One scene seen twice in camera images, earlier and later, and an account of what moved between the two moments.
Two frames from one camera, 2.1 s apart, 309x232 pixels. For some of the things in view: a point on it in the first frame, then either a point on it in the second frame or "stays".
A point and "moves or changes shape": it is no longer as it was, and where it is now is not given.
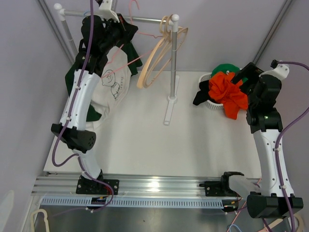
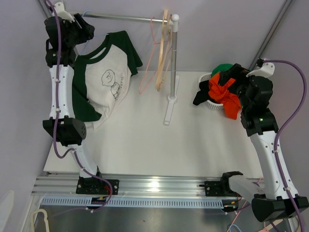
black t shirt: [203, 94] stays
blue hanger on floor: [236, 226] stays
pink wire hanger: [122, 44] to [144, 78]
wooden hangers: [165, 33] moves or changes shape
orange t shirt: [222, 89] stays
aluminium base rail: [54, 184] stays
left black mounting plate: [94, 187] stays
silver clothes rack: [175, 79] stays
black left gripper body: [116, 33] to [76, 35]
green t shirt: [227, 68] stays
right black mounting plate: [218, 188] stays
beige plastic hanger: [165, 33] to [167, 71]
